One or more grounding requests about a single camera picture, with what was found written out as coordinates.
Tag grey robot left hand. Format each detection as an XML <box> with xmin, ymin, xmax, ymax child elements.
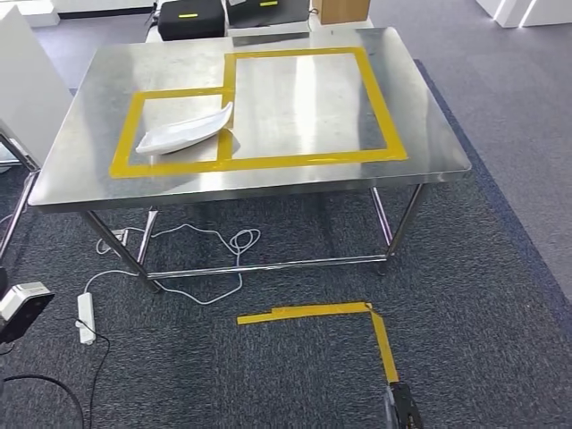
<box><xmin>383</xmin><ymin>382</ymin><xmax>424</xmax><ymax>429</ymax></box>

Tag white plinths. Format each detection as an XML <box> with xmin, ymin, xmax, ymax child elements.
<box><xmin>474</xmin><ymin>0</ymin><xmax>572</xmax><ymax>29</ymax></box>

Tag white desk steel legs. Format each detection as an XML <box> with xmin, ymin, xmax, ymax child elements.
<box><xmin>0</xmin><ymin>5</ymin><xmax>75</xmax><ymax>262</ymax></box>

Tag white power strip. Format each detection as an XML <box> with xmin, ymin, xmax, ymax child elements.
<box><xmin>76</xmin><ymin>292</ymin><xmax>97</xmax><ymax>347</ymax></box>

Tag white power cable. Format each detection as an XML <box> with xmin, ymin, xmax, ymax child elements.
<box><xmin>84</xmin><ymin>223</ymin><xmax>262</xmax><ymax>307</ymax></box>

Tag brown cardboard box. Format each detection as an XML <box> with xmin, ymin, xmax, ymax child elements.
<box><xmin>312</xmin><ymin>0</ymin><xmax>372</xmax><ymax>26</ymax></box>

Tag black cable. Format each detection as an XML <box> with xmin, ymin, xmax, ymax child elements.
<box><xmin>0</xmin><ymin>319</ymin><xmax>111</xmax><ymax>429</ymax></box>

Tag silver laptop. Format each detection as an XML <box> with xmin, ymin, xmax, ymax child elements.
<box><xmin>226</xmin><ymin>0</ymin><xmax>312</xmax><ymax>38</ymax></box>

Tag black carry case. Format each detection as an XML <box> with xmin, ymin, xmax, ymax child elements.
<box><xmin>157</xmin><ymin>0</ymin><xmax>226</xmax><ymax>43</ymax></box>

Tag stainless steel workbench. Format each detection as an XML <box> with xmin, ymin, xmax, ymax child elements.
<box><xmin>27</xmin><ymin>26</ymin><xmax>472</xmax><ymax>294</ymax></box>

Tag white curved plastic part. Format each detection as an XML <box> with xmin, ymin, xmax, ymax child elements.
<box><xmin>135</xmin><ymin>101</ymin><xmax>234</xmax><ymax>157</ymax></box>

